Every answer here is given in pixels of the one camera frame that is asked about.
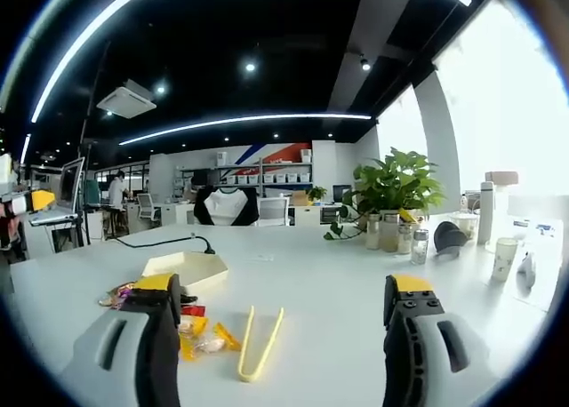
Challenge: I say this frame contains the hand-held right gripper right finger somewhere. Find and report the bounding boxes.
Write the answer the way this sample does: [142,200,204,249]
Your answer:
[382,274,506,407]

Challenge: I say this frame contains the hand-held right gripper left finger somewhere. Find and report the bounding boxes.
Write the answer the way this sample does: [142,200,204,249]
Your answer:
[56,273,182,407]

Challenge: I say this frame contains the yellow food packet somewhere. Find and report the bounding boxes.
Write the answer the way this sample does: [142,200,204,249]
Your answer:
[178,315,210,361]

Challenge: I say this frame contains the small yellow food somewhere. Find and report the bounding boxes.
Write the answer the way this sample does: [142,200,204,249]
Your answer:
[195,322,242,354]

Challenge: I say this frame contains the cream hexagonal container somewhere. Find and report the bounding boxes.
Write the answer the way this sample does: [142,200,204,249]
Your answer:
[140,251,231,295]

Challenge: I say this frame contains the yellow food tongs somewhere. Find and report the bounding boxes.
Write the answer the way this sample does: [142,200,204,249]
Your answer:
[237,305,285,384]

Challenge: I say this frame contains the clear lidded food tub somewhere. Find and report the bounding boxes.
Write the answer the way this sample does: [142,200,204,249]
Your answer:
[451,211,480,239]

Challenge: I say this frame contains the colourful foil snack packet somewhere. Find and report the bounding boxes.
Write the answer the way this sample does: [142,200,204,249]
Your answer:
[98,281,139,310]

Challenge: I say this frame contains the small glass shaker jar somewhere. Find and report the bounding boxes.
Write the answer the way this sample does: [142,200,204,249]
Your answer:
[410,228,429,266]

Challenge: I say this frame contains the glass jar with metal lid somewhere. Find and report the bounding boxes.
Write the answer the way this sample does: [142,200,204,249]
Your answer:
[381,213,400,253]
[397,223,414,255]
[365,212,382,251]

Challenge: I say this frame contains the printed paper cup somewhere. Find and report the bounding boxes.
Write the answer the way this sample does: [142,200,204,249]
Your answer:
[491,237,519,283]

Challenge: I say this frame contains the white game controller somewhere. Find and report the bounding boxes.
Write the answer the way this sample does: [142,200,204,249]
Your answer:
[515,251,537,289]

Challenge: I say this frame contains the white thermos bottle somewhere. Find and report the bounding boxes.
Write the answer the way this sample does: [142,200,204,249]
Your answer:
[477,180,494,246]

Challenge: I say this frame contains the chair with black white shirt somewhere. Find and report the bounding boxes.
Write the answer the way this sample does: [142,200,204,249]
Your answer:
[193,186,260,227]

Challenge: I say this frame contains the cardboard box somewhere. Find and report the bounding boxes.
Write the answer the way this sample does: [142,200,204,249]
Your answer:
[485,171,520,186]

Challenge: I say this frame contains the white mesh office chair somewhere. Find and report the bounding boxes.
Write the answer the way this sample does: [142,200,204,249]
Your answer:
[257,196,291,227]

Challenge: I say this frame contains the metal shelf with white bins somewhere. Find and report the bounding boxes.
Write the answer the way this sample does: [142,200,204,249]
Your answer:
[175,148,314,199]

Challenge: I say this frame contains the ceiling air conditioner unit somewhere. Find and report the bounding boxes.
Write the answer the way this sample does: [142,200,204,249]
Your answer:
[96,78,157,117]

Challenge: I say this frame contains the black cable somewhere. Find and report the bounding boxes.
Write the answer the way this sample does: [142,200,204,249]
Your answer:
[116,235,216,255]

